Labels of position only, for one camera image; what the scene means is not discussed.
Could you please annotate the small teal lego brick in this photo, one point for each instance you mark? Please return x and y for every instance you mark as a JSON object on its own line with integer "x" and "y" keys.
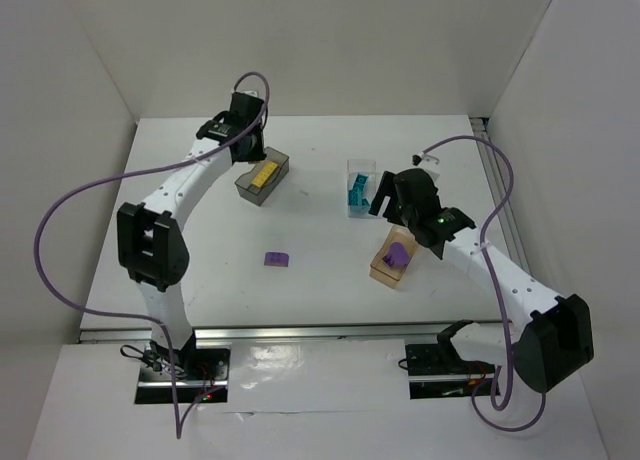
{"x": 358, "y": 206}

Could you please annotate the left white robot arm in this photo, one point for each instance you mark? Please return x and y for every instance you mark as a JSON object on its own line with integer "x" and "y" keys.
{"x": 150, "y": 239}

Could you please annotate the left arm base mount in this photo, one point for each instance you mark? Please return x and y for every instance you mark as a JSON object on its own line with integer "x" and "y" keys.
{"x": 208, "y": 376}

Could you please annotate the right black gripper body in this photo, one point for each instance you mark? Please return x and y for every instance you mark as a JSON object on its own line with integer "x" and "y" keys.
{"x": 393, "y": 200}

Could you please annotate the teal 2x4 lego brick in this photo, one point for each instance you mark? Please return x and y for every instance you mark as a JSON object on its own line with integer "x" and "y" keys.
{"x": 358, "y": 186}

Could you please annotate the purple sloped lego brick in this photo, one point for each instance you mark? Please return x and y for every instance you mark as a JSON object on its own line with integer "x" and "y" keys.
{"x": 276, "y": 259}

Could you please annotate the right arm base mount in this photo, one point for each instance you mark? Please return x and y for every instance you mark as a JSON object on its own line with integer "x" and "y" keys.
{"x": 436, "y": 371}

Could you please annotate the clear transparent container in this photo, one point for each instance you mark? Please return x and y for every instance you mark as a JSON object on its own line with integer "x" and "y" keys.
{"x": 367, "y": 167}

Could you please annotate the dark grey transparent container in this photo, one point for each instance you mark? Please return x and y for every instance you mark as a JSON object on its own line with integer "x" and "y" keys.
{"x": 258, "y": 196}

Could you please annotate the long yellow lego plate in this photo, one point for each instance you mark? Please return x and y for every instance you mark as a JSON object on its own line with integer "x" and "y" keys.
{"x": 264, "y": 175}

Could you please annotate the orange transparent container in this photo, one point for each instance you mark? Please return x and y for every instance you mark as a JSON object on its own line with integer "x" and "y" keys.
{"x": 379, "y": 271}

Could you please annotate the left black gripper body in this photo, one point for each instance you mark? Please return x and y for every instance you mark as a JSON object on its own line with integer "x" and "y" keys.
{"x": 248, "y": 147}

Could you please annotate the purple 2x4 lego brick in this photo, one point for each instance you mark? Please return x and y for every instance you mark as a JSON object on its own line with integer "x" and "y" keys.
{"x": 388, "y": 259}

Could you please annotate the purple rounded lego brick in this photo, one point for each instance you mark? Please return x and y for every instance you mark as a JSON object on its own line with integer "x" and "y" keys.
{"x": 400, "y": 254}

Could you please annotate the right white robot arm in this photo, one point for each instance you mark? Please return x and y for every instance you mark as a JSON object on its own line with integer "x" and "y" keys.
{"x": 549, "y": 336}

